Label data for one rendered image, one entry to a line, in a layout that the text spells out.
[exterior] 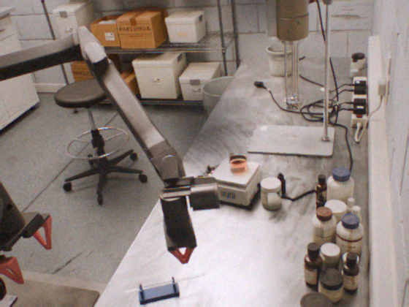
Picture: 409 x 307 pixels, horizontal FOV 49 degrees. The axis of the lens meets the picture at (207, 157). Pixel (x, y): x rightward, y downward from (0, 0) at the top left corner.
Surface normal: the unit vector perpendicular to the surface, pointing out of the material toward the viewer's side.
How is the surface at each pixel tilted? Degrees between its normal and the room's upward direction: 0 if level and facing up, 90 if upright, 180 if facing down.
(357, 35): 90
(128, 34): 92
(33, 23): 90
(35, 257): 0
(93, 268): 0
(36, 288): 0
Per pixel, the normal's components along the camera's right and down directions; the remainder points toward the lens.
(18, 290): -0.11, -0.84
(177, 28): -0.36, 0.56
